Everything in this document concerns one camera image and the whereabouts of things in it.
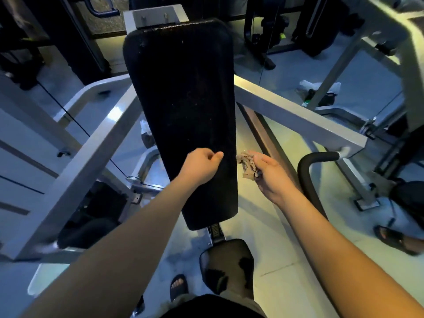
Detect person's right hand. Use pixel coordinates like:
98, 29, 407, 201
248, 150, 297, 208

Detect person's left hand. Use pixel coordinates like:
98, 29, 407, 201
177, 148, 225, 188

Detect brown cleaning cloth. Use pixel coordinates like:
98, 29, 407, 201
235, 151, 261, 180

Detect person's left forearm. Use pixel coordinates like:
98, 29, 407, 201
20, 178, 196, 318

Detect person's right forearm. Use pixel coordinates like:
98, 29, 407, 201
270, 195, 424, 318

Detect black padded bench backrest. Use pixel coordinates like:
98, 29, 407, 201
123, 19, 240, 231

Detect white cloth with dark bag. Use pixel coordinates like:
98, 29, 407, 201
296, 79, 342, 108

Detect black padded bench seat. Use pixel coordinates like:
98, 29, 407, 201
199, 238, 255, 296

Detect black background weight machine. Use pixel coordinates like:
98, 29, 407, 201
243, 0, 291, 71

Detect person's black sandal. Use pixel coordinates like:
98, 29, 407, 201
170, 274, 189, 302

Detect person's black shorts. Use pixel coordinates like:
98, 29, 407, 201
158, 292, 267, 318

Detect grey metal gym machine frame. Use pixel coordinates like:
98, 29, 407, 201
0, 4, 381, 263

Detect black curved machine handle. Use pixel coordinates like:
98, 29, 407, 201
297, 151, 341, 220

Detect thin black machine cable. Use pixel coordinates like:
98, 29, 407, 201
36, 80, 164, 190

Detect pale grey neighbouring machine frame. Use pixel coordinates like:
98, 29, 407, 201
306, 0, 424, 134

